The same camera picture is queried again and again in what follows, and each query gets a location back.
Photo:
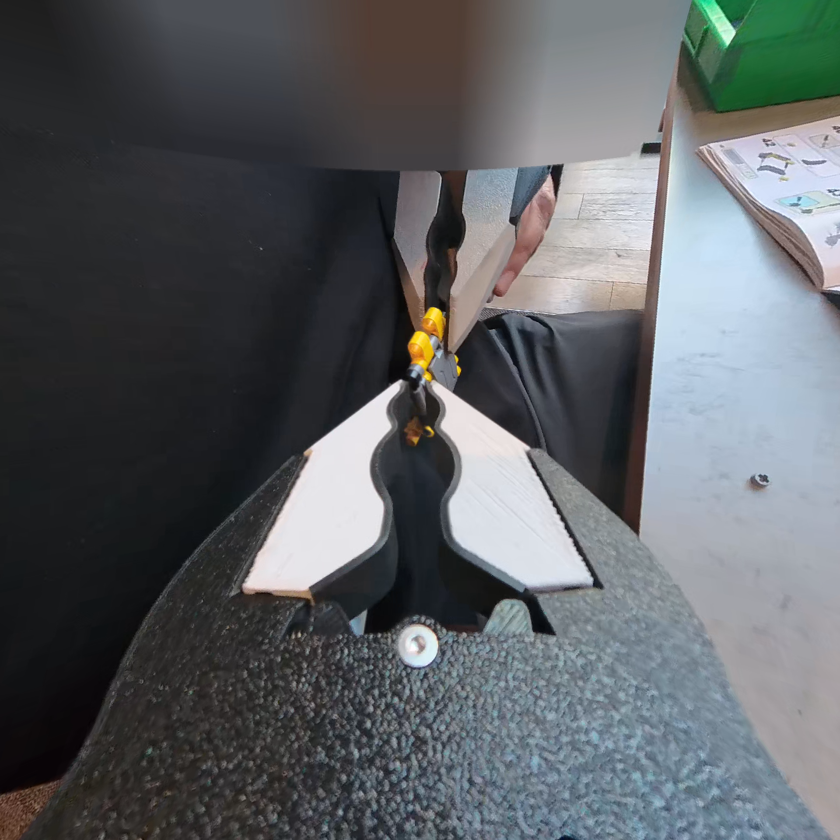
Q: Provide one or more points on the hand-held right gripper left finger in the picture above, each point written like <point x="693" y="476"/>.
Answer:
<point x="328" y="518"/>

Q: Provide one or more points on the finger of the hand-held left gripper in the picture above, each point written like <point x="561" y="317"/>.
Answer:
<point x="485" y="256"/>
<point x="410" y="229"/>

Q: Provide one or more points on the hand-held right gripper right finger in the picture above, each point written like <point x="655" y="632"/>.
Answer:
<point x="512" y="518"/>

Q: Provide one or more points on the yellow grey toy brick assembly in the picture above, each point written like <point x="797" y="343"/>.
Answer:
<point x="420" y="348"/>

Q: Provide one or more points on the small dark grey toy bushing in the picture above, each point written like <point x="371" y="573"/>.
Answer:
<point x="760" y="480"/>

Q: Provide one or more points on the person's left hand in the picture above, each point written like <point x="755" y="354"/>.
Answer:
<point x="535" y="226"/>

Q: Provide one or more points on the open instruction booklet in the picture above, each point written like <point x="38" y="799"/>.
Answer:
<point x="787" y="197"/>

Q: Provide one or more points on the green plastic bin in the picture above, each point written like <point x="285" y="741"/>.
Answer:
<point x="768" y="59"/>

